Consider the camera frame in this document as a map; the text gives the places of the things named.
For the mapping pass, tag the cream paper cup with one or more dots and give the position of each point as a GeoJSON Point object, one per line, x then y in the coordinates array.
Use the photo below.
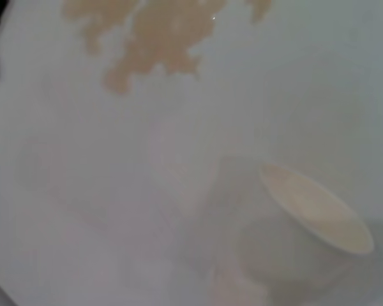
{"type": "Point", "coordinates": [312, 207]}

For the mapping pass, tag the brown water stain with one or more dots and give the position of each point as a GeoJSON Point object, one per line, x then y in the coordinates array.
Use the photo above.
{"type": "Point", "coordinates": [159, 41]}

